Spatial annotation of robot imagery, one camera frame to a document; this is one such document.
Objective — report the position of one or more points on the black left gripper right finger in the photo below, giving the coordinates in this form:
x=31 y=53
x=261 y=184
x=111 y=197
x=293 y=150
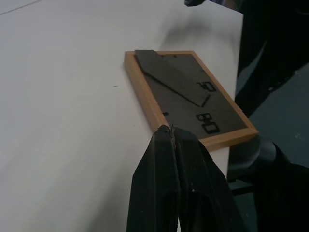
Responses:
x=205 y=183

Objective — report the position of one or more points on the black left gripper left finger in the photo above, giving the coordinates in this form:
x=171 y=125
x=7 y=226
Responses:
x=154 y=183

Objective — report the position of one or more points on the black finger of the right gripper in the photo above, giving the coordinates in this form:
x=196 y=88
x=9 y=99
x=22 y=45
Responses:
x=193 y=2

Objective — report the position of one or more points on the black puzzle piece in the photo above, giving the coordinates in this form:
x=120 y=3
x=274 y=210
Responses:
x=169 y=77

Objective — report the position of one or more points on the robot's dark right leg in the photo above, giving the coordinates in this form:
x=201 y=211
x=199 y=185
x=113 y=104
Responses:
x=272 y=43

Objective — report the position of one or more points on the wooden framed black tray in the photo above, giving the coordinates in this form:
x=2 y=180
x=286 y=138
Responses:
x=217 y=120

